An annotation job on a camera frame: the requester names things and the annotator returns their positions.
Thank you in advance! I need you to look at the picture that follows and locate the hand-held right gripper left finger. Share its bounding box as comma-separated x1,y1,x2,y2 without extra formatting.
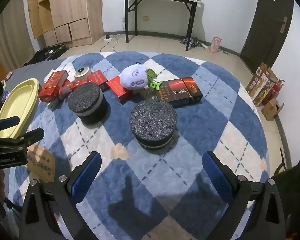
19,151,102,240

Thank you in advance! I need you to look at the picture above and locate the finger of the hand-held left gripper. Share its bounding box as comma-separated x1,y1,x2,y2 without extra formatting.
0,116,21,138
0,127,45,153

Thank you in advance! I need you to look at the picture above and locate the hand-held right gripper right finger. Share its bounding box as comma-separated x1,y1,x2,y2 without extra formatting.
202,151,287,240

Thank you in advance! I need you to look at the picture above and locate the pale yellow plastic tray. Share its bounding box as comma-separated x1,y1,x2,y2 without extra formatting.
0,78,40,139

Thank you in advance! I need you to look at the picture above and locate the red gold cigarette box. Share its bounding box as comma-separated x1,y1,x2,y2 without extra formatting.
38,70,68,102

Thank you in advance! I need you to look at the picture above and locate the shiny red box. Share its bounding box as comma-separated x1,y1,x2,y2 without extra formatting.
59,84,73,96

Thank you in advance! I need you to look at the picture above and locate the black foam disc white band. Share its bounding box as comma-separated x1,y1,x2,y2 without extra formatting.
129,99,178,150
67,82,108,125

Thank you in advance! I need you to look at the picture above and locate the red tube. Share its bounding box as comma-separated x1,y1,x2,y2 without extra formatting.
70,79,88,90

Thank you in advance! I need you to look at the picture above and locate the cream round container black knob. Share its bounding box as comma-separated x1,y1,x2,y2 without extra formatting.
74,67,90,79

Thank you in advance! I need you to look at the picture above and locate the red box with white side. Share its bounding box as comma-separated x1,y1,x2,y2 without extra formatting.
106,76,135,103

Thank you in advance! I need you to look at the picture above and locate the blue white checked blanket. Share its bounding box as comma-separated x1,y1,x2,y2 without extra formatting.
9,51,270,240

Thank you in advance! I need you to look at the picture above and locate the white cloth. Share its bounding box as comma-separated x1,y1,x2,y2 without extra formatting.
50,61,77,80

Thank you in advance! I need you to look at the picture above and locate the black case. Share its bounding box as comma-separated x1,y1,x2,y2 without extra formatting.
24,43,67,65

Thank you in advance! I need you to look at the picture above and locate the black bag yellow trim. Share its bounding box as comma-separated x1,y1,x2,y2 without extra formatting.
271,157,300,240

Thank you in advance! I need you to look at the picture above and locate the beige curtain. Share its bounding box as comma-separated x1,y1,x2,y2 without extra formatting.
0,0,34,68

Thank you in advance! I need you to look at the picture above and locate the plain cardboard box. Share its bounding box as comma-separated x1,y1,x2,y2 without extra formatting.
261,99,285,122

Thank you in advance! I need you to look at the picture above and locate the dark red box gold emblem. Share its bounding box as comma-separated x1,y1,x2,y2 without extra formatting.
182,77,203,104

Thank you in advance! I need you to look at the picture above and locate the dark brown patterned box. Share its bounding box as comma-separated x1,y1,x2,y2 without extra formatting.
156,79,188,108

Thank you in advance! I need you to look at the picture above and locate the red fire extinguisher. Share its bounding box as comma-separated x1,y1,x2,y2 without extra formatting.
261,79,285,105

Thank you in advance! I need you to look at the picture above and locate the printed cardboard box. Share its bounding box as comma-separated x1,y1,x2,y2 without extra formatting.
245,62,278,105

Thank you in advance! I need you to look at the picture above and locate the purple plush toy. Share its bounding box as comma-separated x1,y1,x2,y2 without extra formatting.
120,64,157,89

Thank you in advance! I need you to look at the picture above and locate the wooden wardrobe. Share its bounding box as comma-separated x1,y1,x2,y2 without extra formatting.
27,0,104,47

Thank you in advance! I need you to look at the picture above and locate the pink bag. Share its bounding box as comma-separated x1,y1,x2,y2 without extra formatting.
210,36,222,53

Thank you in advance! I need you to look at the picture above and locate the dark cloth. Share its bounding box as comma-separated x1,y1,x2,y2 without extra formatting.
180,37,205,48

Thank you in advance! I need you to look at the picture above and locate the dark brown door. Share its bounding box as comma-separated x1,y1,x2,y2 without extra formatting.
240,0,294,67

